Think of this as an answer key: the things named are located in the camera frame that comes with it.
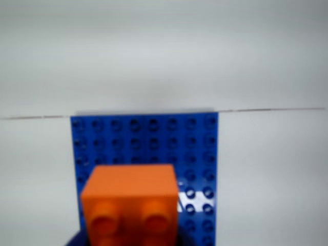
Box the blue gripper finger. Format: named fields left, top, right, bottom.
left=177, top=227, right=196, bottom=246
left=64, top=227, right=90, bottom=246

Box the orange 2x4 brick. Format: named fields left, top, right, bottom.
left=81, top=165, right=179, bottom=246

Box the white table cover sheet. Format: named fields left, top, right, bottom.
left=0, top=108, right=328, bottom=246

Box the blue 8x8 baseplate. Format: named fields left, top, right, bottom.
left=70, top=110, right=221, bottom=246

